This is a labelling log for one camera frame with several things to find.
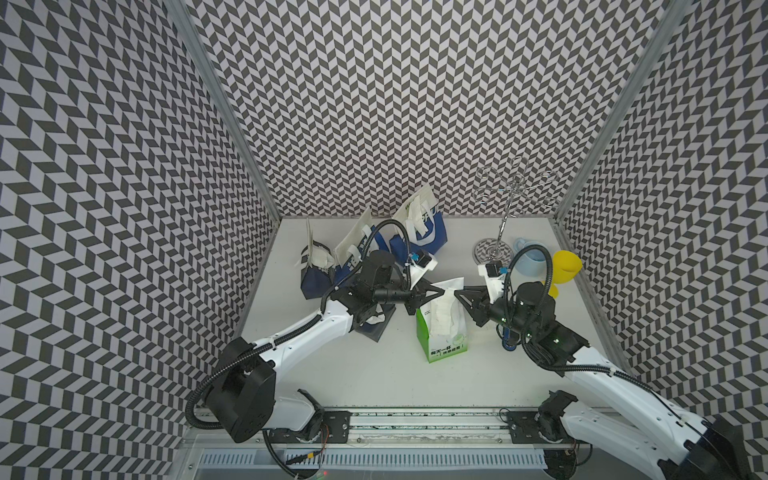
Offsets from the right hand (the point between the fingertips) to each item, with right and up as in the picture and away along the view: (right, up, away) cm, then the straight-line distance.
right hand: (456, 297), depth 74 cm
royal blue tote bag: (-6, +20, +22) cm, 31 cm away
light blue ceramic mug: (+29, +7, +24) cm, 38 cm away
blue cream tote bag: (-27, +12, +13) cm, 32 cm away
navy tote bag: (-21, -9, +6) cm, 24 cm away
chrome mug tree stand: (+19, +29, +8) cm, 35 cm away
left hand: (-4, +1, -1) cm, 4 cm away
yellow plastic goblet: (+36, +7, +15) cm, 40 cm away
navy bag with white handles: (-39, +6, +13) cm, 41 cm away
